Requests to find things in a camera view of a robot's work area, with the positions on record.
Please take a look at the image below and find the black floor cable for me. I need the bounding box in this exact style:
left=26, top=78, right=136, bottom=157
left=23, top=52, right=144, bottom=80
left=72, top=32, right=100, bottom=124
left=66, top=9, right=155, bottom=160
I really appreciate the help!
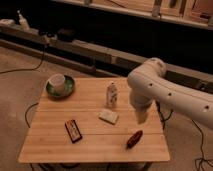
left=0, top=44, right=48, bottom=76
left=191, top=119, right=213, bottom=171

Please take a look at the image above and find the wooden table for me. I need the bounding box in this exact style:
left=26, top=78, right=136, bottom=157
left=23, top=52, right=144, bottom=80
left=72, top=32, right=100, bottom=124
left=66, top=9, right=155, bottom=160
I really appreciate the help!
left=19, top=78, right=170, bottom=163

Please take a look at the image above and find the black floor cable right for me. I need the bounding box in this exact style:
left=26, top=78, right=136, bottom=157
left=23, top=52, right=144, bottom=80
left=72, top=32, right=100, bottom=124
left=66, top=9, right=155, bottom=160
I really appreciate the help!
left=191, top=119, right=213, bottom=171

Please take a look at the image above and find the green ceramic plate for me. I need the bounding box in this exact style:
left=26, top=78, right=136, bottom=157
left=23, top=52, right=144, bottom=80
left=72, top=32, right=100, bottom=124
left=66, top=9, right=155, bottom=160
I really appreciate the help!
left=45, top=75, right=75, bottom=98

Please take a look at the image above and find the black device on ledge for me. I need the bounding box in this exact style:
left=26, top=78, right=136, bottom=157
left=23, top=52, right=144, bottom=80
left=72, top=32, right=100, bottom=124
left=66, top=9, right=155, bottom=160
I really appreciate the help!
left=57, top=29, right=75, bottom=42

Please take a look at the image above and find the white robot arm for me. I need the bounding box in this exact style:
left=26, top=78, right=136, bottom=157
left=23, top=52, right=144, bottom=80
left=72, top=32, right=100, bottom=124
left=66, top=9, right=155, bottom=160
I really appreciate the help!
left=127, top=58, right=213, bottom=130

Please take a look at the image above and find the wooden shelf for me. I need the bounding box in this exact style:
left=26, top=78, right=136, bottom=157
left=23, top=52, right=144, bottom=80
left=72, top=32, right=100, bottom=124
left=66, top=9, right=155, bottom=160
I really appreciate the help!
left=53, top=0, right=213, bottom=31

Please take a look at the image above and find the white cup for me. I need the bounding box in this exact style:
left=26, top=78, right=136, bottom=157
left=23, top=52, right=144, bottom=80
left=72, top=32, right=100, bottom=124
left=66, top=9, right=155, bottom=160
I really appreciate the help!
left=48, top=74, right=65, bottom=93

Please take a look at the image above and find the dark red pocket knife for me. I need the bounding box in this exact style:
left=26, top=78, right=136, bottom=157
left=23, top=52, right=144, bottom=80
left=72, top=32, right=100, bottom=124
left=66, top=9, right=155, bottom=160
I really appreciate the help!
left=126, top=130, right=143, bottom=149

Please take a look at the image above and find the white spray bottle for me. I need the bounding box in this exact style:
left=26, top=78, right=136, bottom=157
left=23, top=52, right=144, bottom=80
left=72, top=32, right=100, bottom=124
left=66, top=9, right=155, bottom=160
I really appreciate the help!
left=17, top=11, right=30, bottom=31

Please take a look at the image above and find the red black rectangular box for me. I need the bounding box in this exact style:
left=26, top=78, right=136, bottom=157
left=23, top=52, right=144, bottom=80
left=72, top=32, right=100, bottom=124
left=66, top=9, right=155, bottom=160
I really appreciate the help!
left=65, top=120, right=82, bottom=143

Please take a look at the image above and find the black floor cable left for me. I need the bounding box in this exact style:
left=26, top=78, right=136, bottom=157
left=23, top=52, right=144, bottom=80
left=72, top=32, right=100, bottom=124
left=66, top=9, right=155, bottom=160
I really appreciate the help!
left=0, top=44, right=48, bottom=76

